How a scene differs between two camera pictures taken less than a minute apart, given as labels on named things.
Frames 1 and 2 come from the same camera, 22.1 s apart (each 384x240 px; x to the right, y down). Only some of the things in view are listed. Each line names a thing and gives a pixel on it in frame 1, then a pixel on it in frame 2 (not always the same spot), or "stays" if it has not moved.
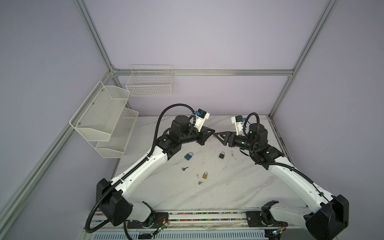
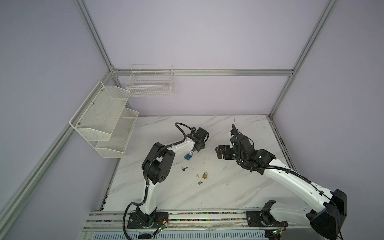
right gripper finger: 223,136 -> 228,153
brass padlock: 205,176 stays
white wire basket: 150,80 stays
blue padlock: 188,156 stays
